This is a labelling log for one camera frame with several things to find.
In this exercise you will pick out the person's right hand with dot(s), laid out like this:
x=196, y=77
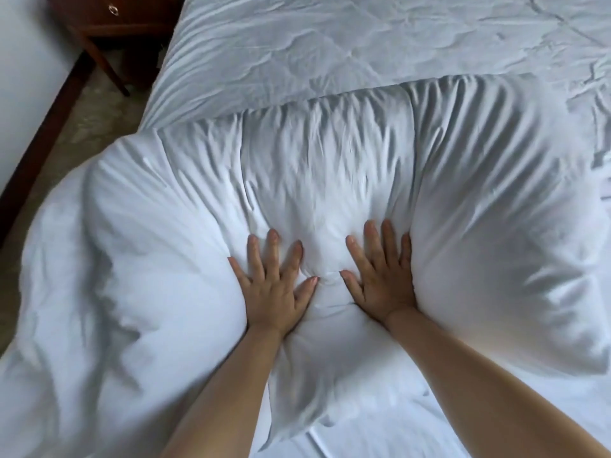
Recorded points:
x=384, y=286

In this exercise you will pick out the person's left hand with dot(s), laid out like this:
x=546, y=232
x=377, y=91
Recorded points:
x=272, y=295

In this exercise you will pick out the white duvet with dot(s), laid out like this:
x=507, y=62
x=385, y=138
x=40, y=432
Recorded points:
x=167, y=233

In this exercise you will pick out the white bed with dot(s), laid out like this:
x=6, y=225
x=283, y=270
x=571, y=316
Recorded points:
x=334, y=38

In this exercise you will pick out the person's left forearm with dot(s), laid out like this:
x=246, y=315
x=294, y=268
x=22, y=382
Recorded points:
x=219, y=400

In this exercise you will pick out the person's right forearm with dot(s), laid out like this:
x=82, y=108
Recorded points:
x=487, y=391

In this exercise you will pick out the wooden nightstand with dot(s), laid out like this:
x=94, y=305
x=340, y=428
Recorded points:
x=124, y=19

